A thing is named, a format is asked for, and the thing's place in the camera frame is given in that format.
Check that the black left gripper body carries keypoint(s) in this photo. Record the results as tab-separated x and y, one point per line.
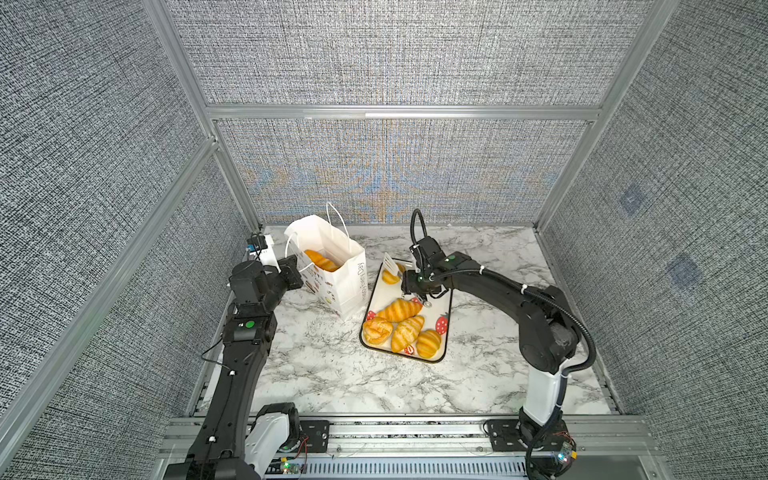
276	286

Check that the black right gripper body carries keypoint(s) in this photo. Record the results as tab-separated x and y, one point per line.
417	282

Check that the long braided bread loaf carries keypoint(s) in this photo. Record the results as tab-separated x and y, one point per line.
321	261

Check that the white paper gift bag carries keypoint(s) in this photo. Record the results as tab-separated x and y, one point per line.
345	290

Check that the small croissant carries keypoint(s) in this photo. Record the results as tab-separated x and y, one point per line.
390	278
428	343

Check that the striped croissant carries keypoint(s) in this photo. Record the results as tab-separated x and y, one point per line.
406	332
399	310

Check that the round bun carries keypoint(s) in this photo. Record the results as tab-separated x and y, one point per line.
377	331

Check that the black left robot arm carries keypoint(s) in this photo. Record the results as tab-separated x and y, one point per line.
234	372

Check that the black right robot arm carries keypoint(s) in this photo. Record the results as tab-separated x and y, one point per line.
553	341

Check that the white strawberry-print tray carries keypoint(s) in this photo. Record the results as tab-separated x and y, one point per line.
436	314

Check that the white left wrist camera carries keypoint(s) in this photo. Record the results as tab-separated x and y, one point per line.
261	247

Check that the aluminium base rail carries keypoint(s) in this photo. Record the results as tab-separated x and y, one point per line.
337	446

